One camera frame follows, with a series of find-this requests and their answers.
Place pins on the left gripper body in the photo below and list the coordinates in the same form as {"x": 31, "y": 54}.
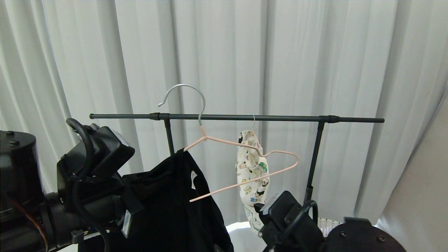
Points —
{"x": 91, "y": 213}

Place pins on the black garment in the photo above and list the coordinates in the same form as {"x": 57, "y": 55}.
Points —
{"x": 168, "y": 217}

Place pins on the pink clothes hanger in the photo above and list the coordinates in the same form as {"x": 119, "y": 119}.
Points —
{"x": 203, "y": 131}
{"x": 253, "y": 120}

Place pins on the cream printed garment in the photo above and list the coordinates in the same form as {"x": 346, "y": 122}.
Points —
{"x": 250, "y": 189}

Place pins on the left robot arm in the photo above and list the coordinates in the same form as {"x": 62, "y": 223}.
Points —
{"x": 17, "y": 168}

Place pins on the black clothes rack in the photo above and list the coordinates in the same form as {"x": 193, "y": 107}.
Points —
{"x": 280, "y": 118}

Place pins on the white laundry basket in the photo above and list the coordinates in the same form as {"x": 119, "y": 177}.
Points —
{"x": 329, "y": 225}

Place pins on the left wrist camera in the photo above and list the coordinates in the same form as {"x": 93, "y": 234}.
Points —
{"x": 108, "y": 150}

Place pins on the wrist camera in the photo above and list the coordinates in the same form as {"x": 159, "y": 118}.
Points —
{"x": 108, "y": 150}
{"x": 283, "y": 217}

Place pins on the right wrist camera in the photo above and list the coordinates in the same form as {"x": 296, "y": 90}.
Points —
{"x": 283, "y": 217}

